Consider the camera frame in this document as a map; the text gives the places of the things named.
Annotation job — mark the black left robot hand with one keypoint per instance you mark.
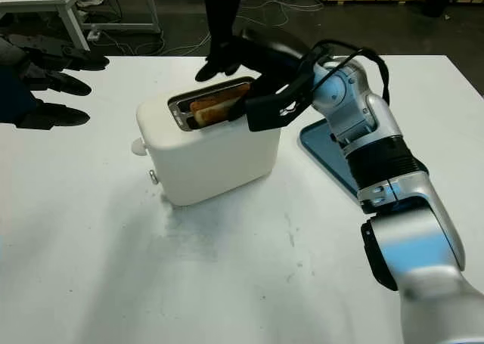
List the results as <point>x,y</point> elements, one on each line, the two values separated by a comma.
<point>22,83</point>

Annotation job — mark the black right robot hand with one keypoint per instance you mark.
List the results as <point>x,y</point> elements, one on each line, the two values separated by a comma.
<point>280,68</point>

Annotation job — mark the toast slice with dark crust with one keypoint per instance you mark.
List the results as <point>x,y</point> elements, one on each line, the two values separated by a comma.
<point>227,93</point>

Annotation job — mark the large browned toast slice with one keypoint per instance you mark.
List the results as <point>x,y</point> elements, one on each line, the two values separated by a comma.
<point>215,113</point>

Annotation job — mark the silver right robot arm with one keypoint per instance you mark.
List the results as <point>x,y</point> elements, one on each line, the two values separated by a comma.
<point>401,162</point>

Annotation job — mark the white two-slot toaster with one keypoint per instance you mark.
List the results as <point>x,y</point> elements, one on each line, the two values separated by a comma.
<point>211,162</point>

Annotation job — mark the blue rectangular tray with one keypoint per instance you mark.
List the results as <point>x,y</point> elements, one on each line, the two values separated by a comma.
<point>317,143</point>

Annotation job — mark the white power strip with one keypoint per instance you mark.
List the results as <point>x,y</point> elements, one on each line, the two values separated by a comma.
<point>94,34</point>

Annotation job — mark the white metal frame desk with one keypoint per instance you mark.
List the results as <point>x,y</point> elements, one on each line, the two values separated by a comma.
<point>45,0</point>

